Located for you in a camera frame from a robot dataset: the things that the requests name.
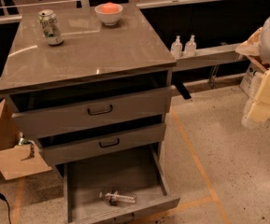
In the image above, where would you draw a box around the black cable on floor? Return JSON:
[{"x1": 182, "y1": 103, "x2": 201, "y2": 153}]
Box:
[{"x1": 0, "y1": 182, "x2": 13, "y2": 224}]

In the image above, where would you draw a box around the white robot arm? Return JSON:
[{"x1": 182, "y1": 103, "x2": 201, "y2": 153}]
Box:
[{"x1": 235, "y1": 17, "x2": 270, "y2": 127}]

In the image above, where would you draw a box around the clear sanitizer bottle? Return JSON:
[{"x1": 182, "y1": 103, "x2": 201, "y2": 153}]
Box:
[
  {"x1": 170, "y1": 35, "x2": 182, "y2": 59},
  {"x1": 184, "y1": 35, "x2": 196, "y2": 57}
]

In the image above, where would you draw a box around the orange sponge in bowl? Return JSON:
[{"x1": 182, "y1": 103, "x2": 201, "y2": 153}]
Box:
[{"x1": 102, "y1": 2, "x2": 119, "y2": 14}]

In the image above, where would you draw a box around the brown cardboard box left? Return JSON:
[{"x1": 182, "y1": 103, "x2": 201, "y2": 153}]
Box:
[{"x1": 0, "y1": 100, "x2": 51, "y2": 180}]

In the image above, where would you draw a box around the grey drawer cabinet with counter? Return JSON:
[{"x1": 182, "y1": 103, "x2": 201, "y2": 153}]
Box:
[{"x1": 0, "y1": 2, "x2": 178, "y2": 170}]

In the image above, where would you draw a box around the left clear sanitizer bottle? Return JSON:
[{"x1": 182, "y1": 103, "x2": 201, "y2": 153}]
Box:
[{"x1": 170, "y1": 35, "x2": 182, "y2": 59}]

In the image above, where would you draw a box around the grey open bottom drawer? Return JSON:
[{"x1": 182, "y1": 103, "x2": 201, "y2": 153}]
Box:
[{"x1": 64, "y1": 144, "x2": 180, "y2": 224}]

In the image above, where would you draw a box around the grey middle drawer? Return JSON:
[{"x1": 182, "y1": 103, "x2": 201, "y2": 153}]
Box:
[{"x1": 39, "y1": 122, "x2": 165, "y2": 166}]

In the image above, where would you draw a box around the white green soda can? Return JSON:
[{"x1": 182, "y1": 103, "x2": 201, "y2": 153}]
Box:
[{"x1": 38, "y1": 9, "x2": 64, "y2": 46}]

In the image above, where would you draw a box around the white corovan cardboard box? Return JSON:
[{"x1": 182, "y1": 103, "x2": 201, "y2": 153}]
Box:
[{"x1": 240, "y1": 56, "x2": 267, "y2": 98}]

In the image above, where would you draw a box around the white ceramic bowl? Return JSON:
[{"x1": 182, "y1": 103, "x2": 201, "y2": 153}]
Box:
[{"x1": 94, "y1": 4, "x2": 123, "y2": 26}]

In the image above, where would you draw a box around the right clear sanitizer bottle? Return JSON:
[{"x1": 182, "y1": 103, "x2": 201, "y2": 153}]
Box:
[{"x1": 184, "y1": 35, "x2": 196, "y2": 57}]

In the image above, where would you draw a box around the clear plastic water bottle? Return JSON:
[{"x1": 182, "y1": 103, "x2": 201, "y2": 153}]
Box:
[{"x1": 99, "y1": 189, "x2": 136, "y2": 206}]

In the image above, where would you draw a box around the small green object on cardboard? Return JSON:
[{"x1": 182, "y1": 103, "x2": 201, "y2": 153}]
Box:
[{"x1": 18, "y1": 133, "x2": 32, "y2": 146}]

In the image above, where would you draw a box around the grey top drawer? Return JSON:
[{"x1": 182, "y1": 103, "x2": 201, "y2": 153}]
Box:
[{"x1": 12, "y1": 87, "x2": 172, "y2": 138}]

